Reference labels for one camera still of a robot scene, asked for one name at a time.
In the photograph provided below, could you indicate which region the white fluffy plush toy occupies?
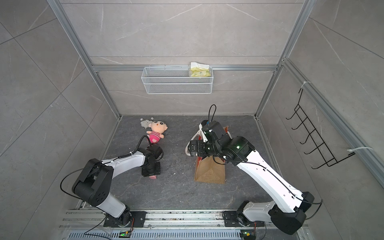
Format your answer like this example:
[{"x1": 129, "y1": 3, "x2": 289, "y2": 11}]
[{"x1": 140, "y1": 118, "x2": 154, "y2": 129}]

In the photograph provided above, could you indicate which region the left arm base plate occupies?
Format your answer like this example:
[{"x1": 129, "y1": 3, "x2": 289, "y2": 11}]
[{"x1": 103, "y1": 211, "x2": 147, "y2": 228}]

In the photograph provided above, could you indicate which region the yellow wipes packet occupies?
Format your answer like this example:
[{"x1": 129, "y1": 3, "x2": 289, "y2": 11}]
[{"x1": 189, "y1": 62, "x2": 212, "y2": 78}]

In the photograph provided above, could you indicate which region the black wire hook rack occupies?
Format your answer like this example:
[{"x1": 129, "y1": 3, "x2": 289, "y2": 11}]
[{"x1": 286, "y1": 89, "x2": 356, "y2": 170}]

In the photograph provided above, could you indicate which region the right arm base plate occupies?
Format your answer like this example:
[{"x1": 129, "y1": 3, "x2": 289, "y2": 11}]
[{"x1": 222, "y1": 211, "x2": 266, "y2": 228}]

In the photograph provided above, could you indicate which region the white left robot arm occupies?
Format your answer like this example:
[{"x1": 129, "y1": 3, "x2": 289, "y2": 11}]
[{"x1": 72, "y1": 145, "x2": 164, "y2": 225}]

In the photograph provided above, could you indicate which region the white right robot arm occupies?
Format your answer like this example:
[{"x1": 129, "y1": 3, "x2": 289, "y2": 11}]
[{"x1": 186, "y1": 120, "x2": 314, "y2": 235}]

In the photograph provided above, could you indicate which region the pink plush doll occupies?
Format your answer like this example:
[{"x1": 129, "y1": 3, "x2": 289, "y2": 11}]
[{"x1": 147, "y1": 121, "x2": 168, "y2": 144}]

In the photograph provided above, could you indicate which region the white wire wall basket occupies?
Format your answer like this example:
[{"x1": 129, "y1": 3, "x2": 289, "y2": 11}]
[{"x1": 141, "y1": 67, "x2": 214, "y2": 95}]

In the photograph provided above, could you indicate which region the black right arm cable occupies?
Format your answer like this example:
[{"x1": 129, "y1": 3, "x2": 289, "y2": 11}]
[{"x1": 207, "y1": 104, "x2": 323, "y2": 221}]

